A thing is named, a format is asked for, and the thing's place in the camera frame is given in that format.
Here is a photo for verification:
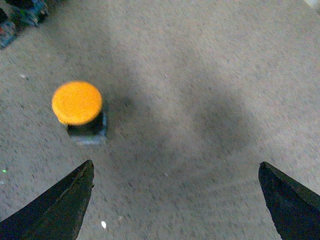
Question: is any yellow push button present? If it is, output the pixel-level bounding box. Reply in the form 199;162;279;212
51;80;107;145

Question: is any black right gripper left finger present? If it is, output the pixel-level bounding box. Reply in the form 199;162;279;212
0;160;94;240

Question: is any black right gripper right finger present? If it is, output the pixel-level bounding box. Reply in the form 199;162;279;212
258;161;320;240

